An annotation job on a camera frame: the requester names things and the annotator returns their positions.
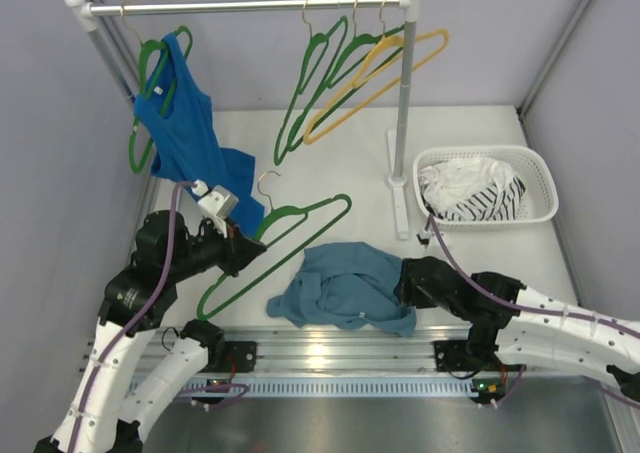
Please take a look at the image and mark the light blue tank top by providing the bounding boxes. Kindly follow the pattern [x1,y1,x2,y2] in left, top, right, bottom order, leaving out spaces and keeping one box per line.
[266,242,417,338]

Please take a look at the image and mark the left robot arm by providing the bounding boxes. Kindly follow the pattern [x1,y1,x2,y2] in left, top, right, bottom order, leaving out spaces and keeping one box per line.
[35,210,267,452]

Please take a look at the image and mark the royal blue tank top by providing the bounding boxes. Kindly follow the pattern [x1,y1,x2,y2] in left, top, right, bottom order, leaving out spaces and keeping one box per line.
[134,32,264,237]

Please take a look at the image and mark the yellow hanger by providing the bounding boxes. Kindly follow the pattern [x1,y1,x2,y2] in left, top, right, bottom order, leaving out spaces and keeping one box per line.
[302,0,450,145]

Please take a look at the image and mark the green hanger with blue top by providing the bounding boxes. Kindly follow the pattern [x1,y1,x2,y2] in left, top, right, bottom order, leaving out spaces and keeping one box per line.
[120,5,194,174]

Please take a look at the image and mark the white clothes in basket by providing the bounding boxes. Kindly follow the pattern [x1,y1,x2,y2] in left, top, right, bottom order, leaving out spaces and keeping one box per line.
[417,156,516,199]

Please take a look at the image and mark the white plastic laundry basket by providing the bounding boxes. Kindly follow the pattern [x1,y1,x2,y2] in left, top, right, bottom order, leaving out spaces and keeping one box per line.
[412,145,559,230]

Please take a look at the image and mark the striped garment in basket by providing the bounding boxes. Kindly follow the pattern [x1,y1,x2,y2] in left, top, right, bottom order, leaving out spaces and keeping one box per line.
[420,177,526,222]

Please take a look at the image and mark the silver clothes rack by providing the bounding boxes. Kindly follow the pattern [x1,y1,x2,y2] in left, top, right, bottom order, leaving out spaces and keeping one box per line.
[64,0,422,240]

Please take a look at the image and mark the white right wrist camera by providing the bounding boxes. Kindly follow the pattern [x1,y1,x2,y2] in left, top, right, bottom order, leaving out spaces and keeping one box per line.
[416,225,451,251]

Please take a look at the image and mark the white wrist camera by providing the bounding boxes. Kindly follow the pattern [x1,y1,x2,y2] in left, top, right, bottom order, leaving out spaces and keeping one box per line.
[416,225,451,251]
[191,180,238,238]

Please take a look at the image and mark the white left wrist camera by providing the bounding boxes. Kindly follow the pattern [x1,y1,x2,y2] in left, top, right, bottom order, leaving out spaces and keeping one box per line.
[191,180,238,238]

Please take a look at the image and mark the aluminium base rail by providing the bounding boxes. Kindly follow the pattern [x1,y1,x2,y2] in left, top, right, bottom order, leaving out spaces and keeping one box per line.
[84,325,621,399]

